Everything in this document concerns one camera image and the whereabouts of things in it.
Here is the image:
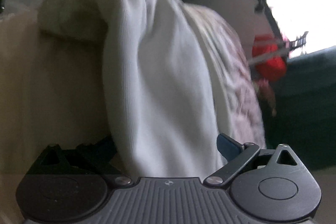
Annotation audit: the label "white sweatpants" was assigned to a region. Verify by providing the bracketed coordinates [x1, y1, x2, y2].
[38, 0, 224, 178]

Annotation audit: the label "pile of clothes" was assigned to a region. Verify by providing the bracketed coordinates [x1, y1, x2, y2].
[253, 79, 277, 117]

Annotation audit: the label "teal curtain right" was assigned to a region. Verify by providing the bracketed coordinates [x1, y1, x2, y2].
[262, 47, 336, 170]

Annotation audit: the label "red bag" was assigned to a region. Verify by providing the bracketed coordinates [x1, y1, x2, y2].
[252, 34, 287, 83]

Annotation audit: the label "garment steamer stand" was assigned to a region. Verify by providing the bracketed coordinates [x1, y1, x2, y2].
[248, 31, 309, 66]

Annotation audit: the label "pastel bed sheet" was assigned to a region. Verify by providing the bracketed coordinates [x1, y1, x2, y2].
[1, 5, 265, 223]

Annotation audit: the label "window with dark frame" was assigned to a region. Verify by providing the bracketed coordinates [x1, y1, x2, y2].
[265, 0, 335, 59]

